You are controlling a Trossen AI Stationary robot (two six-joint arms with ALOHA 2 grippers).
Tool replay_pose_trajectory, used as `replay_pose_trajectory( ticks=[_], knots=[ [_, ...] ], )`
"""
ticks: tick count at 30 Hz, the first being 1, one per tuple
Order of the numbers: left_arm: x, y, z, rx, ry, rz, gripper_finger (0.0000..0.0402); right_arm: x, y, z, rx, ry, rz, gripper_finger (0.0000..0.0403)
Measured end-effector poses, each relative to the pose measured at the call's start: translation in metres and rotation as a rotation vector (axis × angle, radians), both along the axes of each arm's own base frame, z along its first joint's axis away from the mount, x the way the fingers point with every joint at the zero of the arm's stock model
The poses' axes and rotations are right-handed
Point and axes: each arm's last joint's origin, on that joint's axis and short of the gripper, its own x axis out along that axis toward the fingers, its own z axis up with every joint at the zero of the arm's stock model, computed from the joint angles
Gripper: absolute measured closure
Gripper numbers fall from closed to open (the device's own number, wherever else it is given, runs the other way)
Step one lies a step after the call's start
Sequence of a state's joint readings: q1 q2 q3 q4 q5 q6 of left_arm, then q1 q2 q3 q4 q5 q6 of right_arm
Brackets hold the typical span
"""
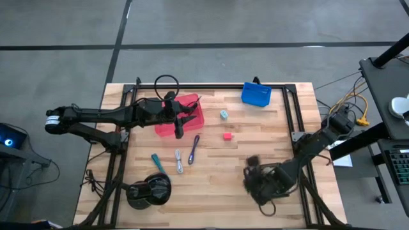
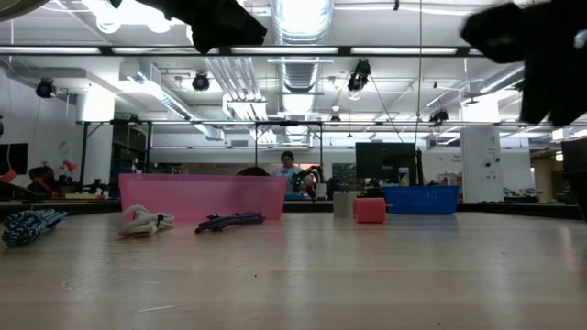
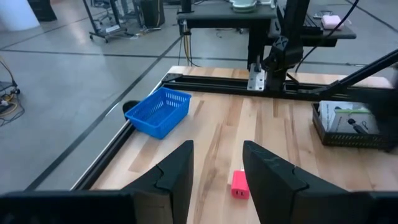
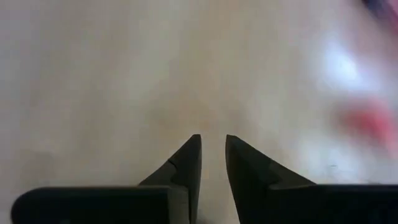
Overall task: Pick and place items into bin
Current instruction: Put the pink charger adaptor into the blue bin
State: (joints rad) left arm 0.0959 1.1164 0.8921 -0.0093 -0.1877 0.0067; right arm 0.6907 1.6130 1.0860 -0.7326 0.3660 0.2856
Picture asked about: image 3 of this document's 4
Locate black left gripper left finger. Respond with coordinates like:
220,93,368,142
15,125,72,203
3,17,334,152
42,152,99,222
0,139,195,224

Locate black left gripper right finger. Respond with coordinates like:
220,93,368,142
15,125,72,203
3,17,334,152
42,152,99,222
243,140,398,224

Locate red wall charger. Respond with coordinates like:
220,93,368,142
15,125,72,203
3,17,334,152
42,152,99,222
230,169,251,200

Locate white Acer card reader box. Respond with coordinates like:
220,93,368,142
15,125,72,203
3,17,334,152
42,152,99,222
318,100,369,131
329,108,382,135

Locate black mesh basket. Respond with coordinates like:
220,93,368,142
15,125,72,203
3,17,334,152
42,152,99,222
312,101,398,149

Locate blue plastic slotted basket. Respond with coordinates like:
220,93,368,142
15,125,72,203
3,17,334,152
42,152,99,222
124,86,192,140

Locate black rounded edge fixture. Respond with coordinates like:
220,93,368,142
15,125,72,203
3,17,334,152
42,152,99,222
122,100,141,121

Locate pink soft pouch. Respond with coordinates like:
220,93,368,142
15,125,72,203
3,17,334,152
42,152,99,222
321,14,345,31

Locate black keyboard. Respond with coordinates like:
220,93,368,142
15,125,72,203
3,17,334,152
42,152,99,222
303,14,324,35

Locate black wheeled cart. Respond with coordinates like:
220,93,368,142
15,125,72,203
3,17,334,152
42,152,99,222
82,0,129,44

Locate black floor cabinet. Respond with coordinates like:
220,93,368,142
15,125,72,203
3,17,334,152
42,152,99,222
133,0,166,29

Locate black desk with shelf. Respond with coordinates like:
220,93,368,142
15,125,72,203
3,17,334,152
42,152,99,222
177,0,357,70

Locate black aluminium table frame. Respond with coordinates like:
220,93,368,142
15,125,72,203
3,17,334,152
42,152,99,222
71,73,398,191

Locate silver metal bracket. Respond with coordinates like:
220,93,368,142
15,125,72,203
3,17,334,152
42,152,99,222
247,62,267,91

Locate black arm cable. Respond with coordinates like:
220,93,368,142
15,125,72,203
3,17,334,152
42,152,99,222
294,0,361,73

